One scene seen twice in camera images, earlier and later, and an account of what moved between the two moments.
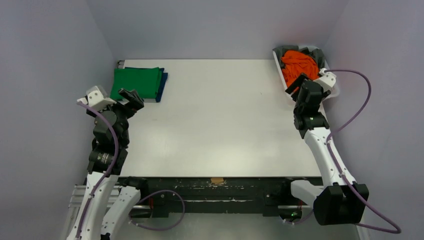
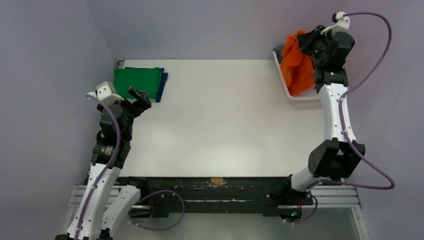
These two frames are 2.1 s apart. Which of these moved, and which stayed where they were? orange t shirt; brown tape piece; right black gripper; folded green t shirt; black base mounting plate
Moved: orange t shirt; right black gripper
Stayed: brown tape piece; black base mounting plate; folded green t shirt
